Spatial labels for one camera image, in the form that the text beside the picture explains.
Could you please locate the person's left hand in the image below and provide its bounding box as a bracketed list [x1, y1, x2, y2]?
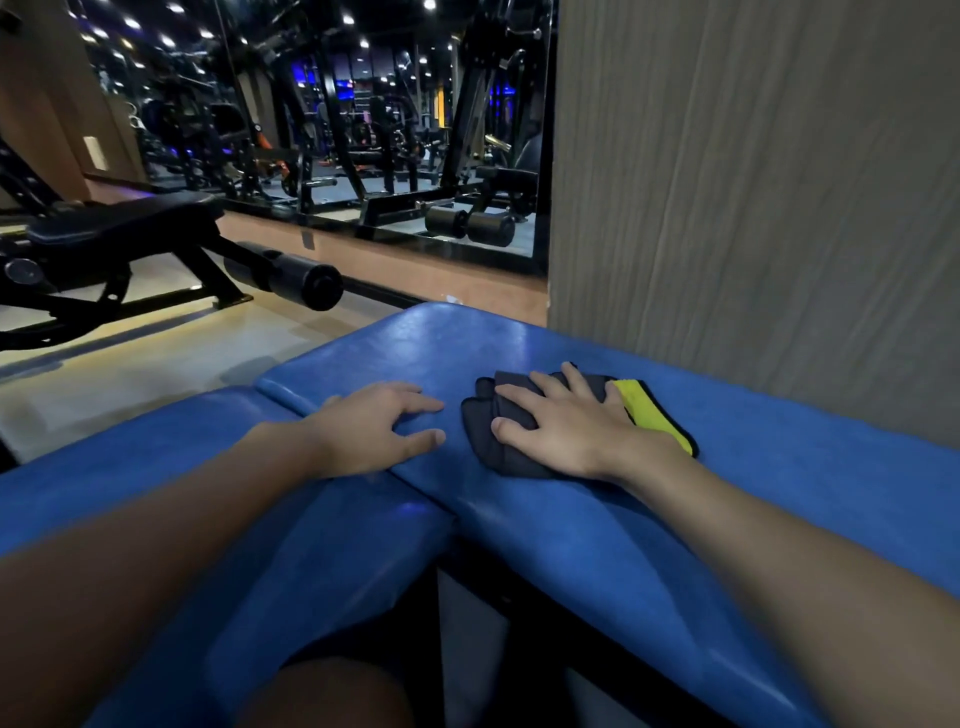
[299, 380, 448, 481]

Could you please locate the person's right hand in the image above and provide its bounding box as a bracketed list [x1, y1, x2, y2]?
[491, 362, 676, 485]

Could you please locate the grey and yellow cleaning cloth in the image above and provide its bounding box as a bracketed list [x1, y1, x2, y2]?
[460, 363, 700, 481]

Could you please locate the blue padded bench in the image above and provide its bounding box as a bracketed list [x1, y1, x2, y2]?
[0, 301, 960, 728]

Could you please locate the person's right forearm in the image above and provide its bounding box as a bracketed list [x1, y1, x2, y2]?
[614, 442, 960, 728]

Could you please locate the person's left forearm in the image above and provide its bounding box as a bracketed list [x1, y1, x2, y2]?
[0, 423, 324, 728]

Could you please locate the person's bare knee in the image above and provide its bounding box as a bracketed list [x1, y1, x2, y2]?
[239, 659, 418, 728]

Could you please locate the black foam roller pad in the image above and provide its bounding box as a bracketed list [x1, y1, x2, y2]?
[223, 241, 346, 313]

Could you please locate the black gym equipment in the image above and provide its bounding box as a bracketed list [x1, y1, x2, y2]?
[67, 0, 558, 277]

